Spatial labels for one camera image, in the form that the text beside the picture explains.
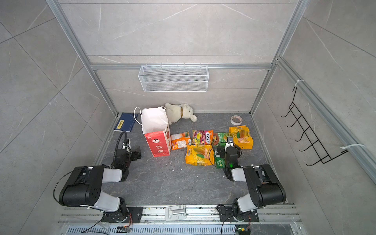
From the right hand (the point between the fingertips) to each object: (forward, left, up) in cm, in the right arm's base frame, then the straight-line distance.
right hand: (227, 143), depth 94 cm
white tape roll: (+25, -13, -6) cm, 29 cm away
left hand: (0, +64, +1) cm, 64 cm away
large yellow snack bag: (+5, -11, -1) cm, 12 cm away
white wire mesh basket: (+40, +35, +23) cm, 58 cm away
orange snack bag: (+5, +31, -3) cm, 32 cm away
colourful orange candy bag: (+8, +15, -4) cm, 17 cm away
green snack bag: (-11, +6, -5) cm, 14 cm away
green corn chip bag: (+4, +3, -5) cm, 7 cm away
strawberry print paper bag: (+13, +49, -2) cm, 51 cm away
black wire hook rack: (-24, -30, +26) cm, 47 cm away
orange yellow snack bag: (-7, +19, -2) cm, 20 cm away
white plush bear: (+28, +35, +2) cm, 45 cm away
